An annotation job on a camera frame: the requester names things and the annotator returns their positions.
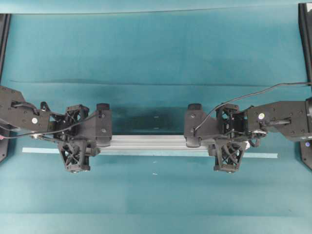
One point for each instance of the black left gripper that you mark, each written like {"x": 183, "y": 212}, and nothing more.
{"x": 73, "y": 153}

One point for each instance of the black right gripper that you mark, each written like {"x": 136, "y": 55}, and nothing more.
{"x": 232, "y": 125}

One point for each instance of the silver aluminium extrusion rail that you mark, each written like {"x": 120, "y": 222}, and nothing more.
{"x": 151, "y": 143}

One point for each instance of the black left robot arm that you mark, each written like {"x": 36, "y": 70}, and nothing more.
{"x": 16, "y": 114}

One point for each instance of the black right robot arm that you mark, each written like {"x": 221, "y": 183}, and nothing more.
{"x": 292, "y": 119}

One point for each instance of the light blue tape strip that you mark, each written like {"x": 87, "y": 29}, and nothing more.
{"x": 49, "y": 151}

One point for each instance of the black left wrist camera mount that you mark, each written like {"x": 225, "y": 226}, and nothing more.
{"x": 97, "y": 129}

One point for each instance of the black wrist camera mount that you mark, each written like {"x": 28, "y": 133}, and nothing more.
{"x": 193, "y": 117}
{"x": 97, "y": 129}

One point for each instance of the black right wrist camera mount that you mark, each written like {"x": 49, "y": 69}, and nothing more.
{"x": 193, "y": 117}

